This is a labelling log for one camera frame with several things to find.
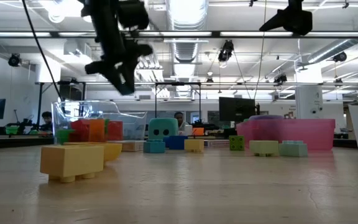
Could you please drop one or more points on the long green toy brick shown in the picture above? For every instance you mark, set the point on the long green toy brick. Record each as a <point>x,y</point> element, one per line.
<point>64,137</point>

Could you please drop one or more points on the yellow square toy block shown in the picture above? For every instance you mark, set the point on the yellow square toy block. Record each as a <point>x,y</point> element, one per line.
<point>70,161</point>
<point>194,145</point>

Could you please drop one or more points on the black computer monitor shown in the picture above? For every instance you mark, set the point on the black computer monitor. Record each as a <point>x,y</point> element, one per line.
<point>236,109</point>

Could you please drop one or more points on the person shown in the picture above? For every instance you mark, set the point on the person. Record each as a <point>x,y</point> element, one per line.
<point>47,116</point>
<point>179,116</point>

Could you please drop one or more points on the light blue toy block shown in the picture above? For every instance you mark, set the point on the light blue toy block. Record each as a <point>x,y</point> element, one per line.
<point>293,149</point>

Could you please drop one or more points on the green two-stud toy brick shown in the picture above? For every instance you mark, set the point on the green two-stud toy brick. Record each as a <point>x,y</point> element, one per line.
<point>107,126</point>

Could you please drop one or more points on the lime green toy block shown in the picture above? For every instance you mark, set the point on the lime green toy block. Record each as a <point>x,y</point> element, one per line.
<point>236,143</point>

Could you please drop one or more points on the purple foam die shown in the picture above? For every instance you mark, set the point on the purple foam die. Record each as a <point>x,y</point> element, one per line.
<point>266,117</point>

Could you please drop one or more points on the pink plastic bin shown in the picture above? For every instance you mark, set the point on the pink plastic bin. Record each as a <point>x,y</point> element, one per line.
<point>306,132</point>

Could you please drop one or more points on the green crate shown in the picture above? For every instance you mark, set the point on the green crate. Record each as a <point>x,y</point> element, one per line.
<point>12,130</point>

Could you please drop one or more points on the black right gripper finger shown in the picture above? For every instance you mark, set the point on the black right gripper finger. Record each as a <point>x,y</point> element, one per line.
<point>278,23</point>

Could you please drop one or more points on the teal foam die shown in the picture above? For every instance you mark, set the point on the teal foam die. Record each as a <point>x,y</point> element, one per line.
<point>163,124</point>

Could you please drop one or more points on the black spotlight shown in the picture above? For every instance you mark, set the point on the black spotlight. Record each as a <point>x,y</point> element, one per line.
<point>280,78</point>
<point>340,57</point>
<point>226,49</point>
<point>14,60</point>

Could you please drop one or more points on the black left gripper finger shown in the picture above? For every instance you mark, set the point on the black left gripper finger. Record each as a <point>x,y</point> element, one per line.
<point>117,81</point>
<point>130,81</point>

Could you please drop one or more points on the blue four-stud toy block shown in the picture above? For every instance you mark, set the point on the blue four-stud toy block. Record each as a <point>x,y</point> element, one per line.
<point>154,147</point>

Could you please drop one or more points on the white column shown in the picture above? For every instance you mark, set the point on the white column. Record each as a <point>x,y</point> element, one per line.
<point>309,93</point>

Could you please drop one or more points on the blue two-stud toy brick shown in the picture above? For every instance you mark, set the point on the blue two-stud toy brick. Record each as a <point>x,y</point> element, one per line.
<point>176,142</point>

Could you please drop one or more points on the black station frame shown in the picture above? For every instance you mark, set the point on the black station frame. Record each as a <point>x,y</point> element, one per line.
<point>178,83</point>

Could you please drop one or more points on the silver ventilation duct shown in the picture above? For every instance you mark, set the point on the silver ventilation duct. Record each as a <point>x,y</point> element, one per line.
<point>186,18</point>

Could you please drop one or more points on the yellow bowl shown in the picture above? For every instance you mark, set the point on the yellow bowl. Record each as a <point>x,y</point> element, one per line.
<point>112,152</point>

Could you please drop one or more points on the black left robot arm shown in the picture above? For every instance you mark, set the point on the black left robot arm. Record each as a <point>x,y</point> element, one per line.
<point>104,25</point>

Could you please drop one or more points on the pale green toy block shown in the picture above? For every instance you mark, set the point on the pale green toy block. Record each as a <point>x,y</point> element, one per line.
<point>263,147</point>

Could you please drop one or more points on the clear plastic bin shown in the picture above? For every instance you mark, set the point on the clear plastic bin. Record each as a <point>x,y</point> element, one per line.
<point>132,127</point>

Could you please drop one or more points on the orange toy block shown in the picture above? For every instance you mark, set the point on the orange toy block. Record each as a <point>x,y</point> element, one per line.
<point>96,130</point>

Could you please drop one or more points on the black neighbouring robot arm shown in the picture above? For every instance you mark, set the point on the black neighbouring robot arm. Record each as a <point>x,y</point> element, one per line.
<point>26,123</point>

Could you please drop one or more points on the red two-stud toy brick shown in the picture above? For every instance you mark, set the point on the red two-stud toy brick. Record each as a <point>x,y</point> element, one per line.
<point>115,130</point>
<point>79,130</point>

